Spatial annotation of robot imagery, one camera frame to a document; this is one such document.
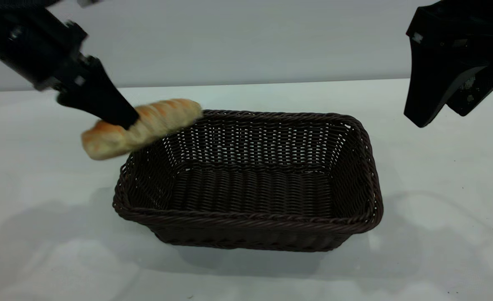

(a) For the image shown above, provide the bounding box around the dark brown woven basket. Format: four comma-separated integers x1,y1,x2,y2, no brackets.
113,110,384,252

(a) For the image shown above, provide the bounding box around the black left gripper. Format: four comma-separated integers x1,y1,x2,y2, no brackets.
0,6,140,128

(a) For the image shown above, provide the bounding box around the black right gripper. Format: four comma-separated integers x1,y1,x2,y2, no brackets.
404,0,493,128

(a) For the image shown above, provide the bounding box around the golden ridged bread roll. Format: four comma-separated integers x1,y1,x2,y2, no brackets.
81,99,203,161

